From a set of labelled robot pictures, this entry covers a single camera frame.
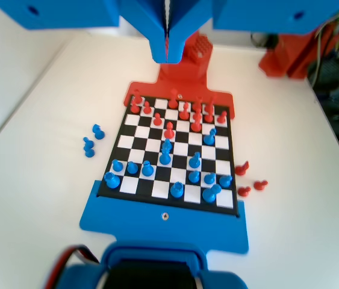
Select red black servo wire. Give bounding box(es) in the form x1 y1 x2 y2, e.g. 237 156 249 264
44 244 101 289

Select dark equipment pile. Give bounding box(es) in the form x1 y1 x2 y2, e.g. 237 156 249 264
306 0 339 146

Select red queen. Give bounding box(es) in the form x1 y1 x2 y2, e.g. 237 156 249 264
168 89 179 110

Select blue queen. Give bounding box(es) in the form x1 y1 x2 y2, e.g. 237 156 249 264
158 147 172 166

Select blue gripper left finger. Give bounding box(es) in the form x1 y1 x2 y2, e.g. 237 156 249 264
117 0 170 64

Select blue rook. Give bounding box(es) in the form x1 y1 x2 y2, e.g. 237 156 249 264
170 181 185 200
104 171 122 191

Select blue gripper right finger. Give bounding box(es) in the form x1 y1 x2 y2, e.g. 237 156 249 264
168 0 219 64

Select black white chessboard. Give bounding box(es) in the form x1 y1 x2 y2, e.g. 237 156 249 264
98 95 239 218

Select blue chess pieces on board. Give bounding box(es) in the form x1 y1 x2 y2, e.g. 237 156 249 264
79 179 250 254

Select red chess pieces on board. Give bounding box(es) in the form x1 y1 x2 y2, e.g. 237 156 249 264
123 80 237 119

